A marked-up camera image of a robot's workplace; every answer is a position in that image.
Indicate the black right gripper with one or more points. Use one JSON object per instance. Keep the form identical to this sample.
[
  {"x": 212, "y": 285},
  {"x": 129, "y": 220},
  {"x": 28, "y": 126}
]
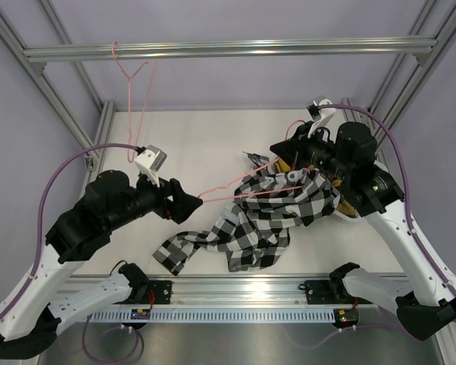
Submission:
[{"x": 294, "y": 150}]

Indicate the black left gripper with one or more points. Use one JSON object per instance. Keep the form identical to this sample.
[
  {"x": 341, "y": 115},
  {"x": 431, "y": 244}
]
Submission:
[{"x": 182, "y": 205}]

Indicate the yellow plaid shirt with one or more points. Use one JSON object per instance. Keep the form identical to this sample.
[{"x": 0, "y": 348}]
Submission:
[{"x": 344, "y": 207}]

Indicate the black white checked shirt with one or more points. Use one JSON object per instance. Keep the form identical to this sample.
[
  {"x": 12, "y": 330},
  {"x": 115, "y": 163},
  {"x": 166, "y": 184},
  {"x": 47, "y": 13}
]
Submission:
[{"x": 254, "y": 232}]

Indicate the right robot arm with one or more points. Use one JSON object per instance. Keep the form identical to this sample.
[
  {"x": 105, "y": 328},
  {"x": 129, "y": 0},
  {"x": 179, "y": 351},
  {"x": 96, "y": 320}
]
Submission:
[{"x": 377, "y": 198}]

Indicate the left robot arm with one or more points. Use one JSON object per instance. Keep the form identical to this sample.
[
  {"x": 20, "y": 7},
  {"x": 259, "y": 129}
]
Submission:
[{"x": 31, "y": 324}]

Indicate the aluminium top bar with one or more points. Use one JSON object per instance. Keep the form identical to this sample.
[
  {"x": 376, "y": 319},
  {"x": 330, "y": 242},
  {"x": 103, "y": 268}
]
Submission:
[{"x": 237, "y": 48}]

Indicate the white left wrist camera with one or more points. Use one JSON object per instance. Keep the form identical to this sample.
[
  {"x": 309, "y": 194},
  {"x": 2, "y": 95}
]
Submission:
[{"x": 149, "y": 161}]

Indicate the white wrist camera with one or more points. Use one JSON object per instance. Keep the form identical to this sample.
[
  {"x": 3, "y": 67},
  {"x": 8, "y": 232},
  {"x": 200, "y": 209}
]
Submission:
[
  {"x": 149, "y": 161},
  {"x": 320, "y": 117}
]

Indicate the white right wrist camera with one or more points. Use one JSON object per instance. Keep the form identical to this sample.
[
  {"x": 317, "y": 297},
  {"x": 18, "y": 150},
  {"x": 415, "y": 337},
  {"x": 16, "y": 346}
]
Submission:
[{"x": 320, "y": 117}]

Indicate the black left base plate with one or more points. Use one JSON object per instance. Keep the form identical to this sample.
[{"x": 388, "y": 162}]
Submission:
[{"x": 158, "y": 291}]

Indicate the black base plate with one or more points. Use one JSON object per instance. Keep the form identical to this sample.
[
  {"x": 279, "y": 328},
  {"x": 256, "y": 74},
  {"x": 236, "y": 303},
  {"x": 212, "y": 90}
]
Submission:
[
  {"x": 317, "y": 291},
  {"x": 158, "y": 291}
]

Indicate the aluminium front rail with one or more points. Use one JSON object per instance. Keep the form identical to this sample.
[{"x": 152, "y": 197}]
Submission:
[{"x": 224, "y": 291}]

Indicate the slotted cable duct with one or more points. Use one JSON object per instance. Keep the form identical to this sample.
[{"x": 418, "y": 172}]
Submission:
[{"x": 212, "y": 315}]

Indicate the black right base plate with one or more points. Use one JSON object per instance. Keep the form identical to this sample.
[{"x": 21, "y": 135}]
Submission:
[{"x": 317, "y": 291}]

